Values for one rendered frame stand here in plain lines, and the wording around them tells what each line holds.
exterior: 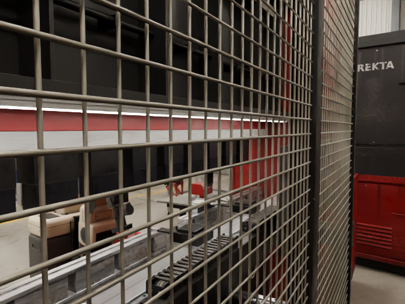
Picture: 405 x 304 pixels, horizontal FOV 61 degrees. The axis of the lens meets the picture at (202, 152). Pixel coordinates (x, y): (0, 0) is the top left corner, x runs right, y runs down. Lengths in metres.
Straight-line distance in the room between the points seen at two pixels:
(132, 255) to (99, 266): 0.17
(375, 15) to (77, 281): 8.41
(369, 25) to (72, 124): 8.22
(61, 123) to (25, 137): 0.12
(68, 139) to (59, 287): 0.45
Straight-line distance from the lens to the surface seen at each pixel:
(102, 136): 1.19
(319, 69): 0.66
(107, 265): 1.31
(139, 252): 1.43
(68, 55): 1.05
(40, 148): 0.17
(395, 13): 8.65
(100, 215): 2.35
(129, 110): 0.98
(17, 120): 1.01
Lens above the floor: 1.41
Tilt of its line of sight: 4 degrees down
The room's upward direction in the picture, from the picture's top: straight up
